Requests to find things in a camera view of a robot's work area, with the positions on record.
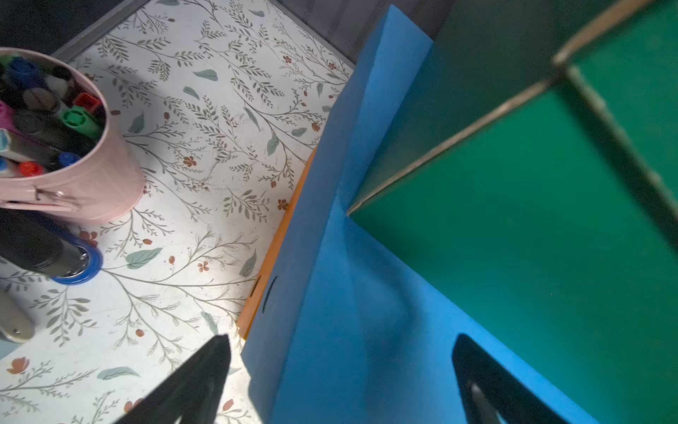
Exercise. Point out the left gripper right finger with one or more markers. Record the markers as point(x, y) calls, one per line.
point(490, 393)

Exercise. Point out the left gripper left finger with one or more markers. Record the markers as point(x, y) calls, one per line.
point(192, 393)

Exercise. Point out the orange shoebox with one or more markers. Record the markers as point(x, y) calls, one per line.
point(255, 297)

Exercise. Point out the blue shoebox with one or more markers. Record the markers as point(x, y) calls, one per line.
point(345, 332)

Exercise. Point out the green shoebox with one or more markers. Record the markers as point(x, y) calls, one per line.
point(530, 176)

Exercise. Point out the blue stapler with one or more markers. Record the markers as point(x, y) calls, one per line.
point(35, 243)

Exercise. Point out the pink pen cup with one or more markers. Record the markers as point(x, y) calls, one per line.
point(59, 120)

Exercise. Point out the floral table mat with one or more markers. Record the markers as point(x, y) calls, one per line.
point(222, 103)

